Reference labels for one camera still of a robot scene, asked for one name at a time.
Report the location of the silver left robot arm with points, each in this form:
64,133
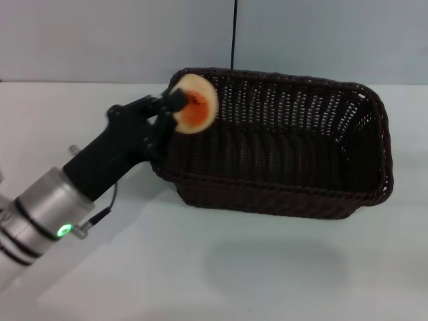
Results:
43,214

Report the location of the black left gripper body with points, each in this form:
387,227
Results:
113,147

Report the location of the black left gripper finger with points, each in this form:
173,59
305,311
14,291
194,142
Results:
160,140
175,100

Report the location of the black woven plastic basket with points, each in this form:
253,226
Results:
284,160

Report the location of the round bun with orange centre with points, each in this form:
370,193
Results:
199,110

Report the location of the black vertical wall strip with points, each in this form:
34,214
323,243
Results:
234,33

